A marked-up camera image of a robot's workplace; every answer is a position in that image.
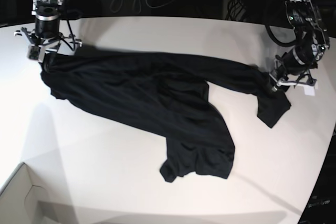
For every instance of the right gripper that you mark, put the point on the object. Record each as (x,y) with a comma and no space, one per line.
(47,36)

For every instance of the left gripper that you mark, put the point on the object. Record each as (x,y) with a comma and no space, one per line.
(292,69)

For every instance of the black t-shirt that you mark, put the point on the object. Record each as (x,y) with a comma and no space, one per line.
(165,94)

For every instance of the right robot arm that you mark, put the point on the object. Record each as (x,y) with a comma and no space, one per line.
(53,7)

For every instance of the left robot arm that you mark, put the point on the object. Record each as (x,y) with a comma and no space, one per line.
(305,18)

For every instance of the white cardboard box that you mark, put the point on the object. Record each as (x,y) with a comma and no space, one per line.
(24,202)

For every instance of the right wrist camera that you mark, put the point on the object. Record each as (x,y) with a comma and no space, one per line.
(33,53)

